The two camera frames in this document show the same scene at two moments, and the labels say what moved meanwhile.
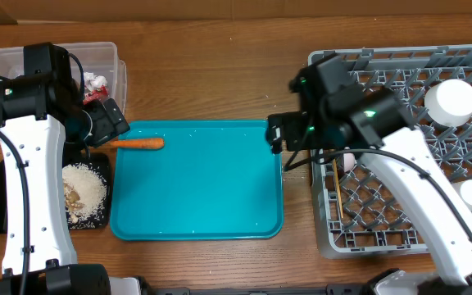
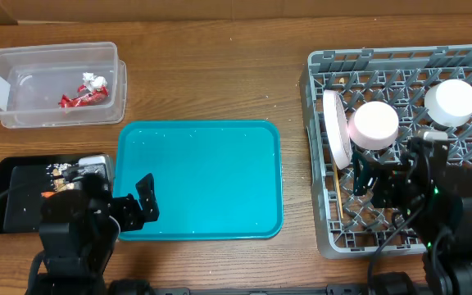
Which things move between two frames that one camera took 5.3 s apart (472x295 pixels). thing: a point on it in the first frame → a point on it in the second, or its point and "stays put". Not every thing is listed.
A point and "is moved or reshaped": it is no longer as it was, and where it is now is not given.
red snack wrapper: (100, 93) stays put
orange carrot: (138, 142) is moved or reshaped
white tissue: (92, 82) stays put
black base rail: (329, 289) stays put
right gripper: (297, 142) → (385, 175)
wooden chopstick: (338, 188) stays put
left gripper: (110, 123) → (134, 218)
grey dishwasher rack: (451, 93) stays put
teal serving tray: (213, 180) stays put
